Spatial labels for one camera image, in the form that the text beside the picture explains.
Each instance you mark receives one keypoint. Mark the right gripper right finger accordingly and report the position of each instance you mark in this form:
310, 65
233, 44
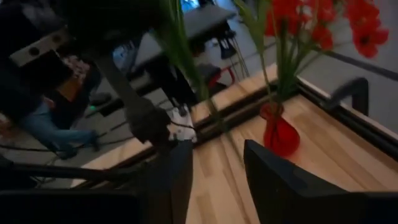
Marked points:
286, 193

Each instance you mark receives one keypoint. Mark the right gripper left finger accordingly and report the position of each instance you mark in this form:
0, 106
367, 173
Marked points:
168, 186

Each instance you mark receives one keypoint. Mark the red blossom spray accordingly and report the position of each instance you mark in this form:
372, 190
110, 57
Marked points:
321, 36
368, 39

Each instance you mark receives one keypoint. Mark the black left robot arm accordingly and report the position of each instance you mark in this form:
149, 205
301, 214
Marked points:
149, 121

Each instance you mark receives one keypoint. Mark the red glass vase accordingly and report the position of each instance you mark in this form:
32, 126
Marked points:
280, 137

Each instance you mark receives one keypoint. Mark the white plastic device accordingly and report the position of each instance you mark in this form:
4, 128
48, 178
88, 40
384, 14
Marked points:
183, 124

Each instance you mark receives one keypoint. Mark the computer screen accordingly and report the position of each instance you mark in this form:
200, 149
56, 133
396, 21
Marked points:
189, 4

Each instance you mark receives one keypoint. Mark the person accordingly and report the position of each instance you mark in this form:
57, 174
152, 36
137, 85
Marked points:
53, 132

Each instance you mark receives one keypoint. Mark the black metal bracket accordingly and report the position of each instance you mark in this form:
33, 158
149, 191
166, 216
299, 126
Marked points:
360, 93

